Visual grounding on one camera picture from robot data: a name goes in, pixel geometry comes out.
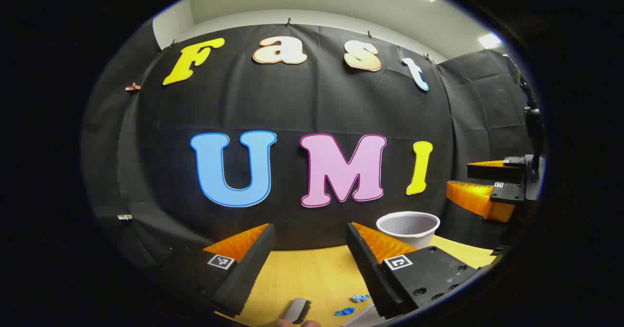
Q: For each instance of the small cloth clip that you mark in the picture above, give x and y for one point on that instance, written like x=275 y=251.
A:
x=132 y=87

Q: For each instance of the black stand pole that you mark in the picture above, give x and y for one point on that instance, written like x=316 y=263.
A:
x=532 y=122

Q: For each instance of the small grey broom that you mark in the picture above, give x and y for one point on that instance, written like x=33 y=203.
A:
x=296 y=310

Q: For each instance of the dark blue paper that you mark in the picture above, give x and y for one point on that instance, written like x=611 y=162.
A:
x=344 y=311

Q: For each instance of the light blue paper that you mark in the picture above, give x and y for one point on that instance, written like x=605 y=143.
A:
x=360 y=298

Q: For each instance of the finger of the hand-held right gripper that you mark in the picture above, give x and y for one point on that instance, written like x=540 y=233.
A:
x=492 y=172
x=507 y=193

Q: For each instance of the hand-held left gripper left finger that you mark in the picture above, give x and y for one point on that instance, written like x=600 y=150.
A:
x=246 y=278

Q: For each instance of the wooden desktop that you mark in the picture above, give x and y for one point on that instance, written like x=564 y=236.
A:
x=312 y=278

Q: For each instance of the grey dustpan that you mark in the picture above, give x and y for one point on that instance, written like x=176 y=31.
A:
x=363 y=318

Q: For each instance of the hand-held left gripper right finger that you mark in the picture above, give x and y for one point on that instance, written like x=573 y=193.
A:
x=370 y=273

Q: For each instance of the white ribbed garbage bin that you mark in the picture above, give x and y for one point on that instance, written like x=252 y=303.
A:
x=414 y=232

